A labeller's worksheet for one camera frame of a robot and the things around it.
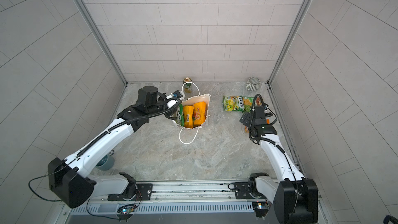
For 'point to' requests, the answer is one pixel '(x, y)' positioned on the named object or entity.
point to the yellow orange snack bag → (195, 115)
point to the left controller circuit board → (127, 209)
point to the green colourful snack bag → (233, 103)
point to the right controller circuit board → (261, 208)
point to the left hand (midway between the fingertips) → (183, 98)
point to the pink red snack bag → (246, 129)
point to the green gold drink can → (187, 85)
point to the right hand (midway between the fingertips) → (249, 117)
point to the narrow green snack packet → (181, 119)
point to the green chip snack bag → (247, 103)
